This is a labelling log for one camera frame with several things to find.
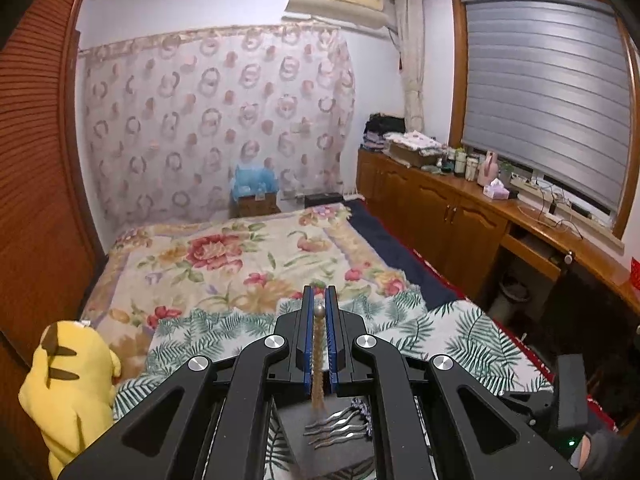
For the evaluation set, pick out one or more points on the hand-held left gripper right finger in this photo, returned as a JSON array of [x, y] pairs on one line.
[[331, 340]]

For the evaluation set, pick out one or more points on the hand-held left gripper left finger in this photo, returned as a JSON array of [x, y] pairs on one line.
[[306, 350]]

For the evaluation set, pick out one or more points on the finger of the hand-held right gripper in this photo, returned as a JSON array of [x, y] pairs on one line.
[[530, 405]]

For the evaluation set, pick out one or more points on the person's right forearm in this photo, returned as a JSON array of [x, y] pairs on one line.
[[602, 450]]

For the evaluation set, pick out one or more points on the person's right hand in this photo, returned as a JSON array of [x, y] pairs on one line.
[[580, 456]]

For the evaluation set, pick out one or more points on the silver wavy hair pin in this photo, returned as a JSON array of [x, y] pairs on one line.
[[332, 436], [330, 428], [332, 443], [330, 419]]

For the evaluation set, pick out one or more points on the navy sheet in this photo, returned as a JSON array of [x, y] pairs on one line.
[[395, 255]]

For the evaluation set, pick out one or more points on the grey trash bin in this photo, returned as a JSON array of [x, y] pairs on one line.
[[512, 297]]

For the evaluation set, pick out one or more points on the leaf print sheet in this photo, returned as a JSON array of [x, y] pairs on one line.
[[440, 330]]

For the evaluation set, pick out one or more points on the floral blanket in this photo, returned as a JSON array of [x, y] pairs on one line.
[[210, 270]]

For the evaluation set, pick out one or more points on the red paper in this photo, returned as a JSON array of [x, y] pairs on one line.
[[636, 272]]

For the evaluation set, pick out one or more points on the open wooden drawer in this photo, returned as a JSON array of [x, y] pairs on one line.
[[530, 255]]

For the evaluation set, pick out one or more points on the black flat box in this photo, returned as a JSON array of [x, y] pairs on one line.
[[324, 199]]

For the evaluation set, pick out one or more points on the wooden cabinet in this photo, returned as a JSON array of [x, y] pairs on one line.
[[440, 205]]

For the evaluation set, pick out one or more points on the blue plush bag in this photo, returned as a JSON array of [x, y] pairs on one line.
[[252, 180]]

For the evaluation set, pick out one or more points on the white power strip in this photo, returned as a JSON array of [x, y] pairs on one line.
[[530, 185], [550, 210]]

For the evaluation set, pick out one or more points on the clutter on dresser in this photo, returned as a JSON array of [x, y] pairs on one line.
[[407, 157]]

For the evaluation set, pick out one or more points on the pink tissue box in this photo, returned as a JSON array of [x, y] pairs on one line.
[[496, 190]]

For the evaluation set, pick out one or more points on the stack of folded clothes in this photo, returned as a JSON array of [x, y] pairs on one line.
[[382, 132]]

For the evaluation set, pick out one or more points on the floral folded cloth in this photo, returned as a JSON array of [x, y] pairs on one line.
[[412, 140]]

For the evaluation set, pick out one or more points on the white bottle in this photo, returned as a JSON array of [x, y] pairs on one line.
[[472, 169]]

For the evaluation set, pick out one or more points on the pink holder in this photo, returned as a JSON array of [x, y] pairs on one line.
[[487, 170]]

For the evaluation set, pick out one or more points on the yellow plush toy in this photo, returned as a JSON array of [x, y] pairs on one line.
[[75, 375]]

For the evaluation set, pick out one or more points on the cream lace curtain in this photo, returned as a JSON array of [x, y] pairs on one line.
[[411, 60]]

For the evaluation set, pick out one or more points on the grey window blind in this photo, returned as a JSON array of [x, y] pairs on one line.
[[545, 90]]

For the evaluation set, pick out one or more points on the wooden slatted wardrobe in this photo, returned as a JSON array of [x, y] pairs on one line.
[[35, 160]]

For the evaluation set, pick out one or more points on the wooden window frame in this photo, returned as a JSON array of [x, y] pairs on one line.
[[457, 85]]

